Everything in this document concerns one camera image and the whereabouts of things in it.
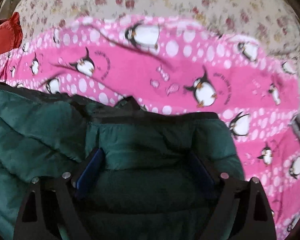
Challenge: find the dark green puffer jacket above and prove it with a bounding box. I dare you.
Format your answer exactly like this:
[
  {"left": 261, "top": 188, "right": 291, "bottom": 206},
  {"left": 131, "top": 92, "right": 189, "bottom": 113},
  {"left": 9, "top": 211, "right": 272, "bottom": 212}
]
[{"left": 0, "top": 83, "right": 244, "bottom": 239}]

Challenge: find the pink penguin blanket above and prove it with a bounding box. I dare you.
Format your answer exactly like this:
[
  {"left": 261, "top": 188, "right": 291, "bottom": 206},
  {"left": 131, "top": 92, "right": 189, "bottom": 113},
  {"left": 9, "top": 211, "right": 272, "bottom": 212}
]
[{"left": 0, "top": 15, "right": 300, "bottom": 239}]

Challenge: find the red heart ruffled pillow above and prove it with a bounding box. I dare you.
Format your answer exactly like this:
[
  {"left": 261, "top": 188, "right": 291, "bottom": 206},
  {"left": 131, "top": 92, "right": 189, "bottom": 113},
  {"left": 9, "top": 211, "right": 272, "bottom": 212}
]
[{"left": 0, "top": 12, "right": 23, "bottom": 55}]

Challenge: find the floral quilt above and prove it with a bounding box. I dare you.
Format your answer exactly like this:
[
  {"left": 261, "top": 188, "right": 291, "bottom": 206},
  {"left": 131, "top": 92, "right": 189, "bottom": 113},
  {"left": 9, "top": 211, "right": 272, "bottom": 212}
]
[{"left": 15, "top": 0, "right": 300, "bottom": 90}]

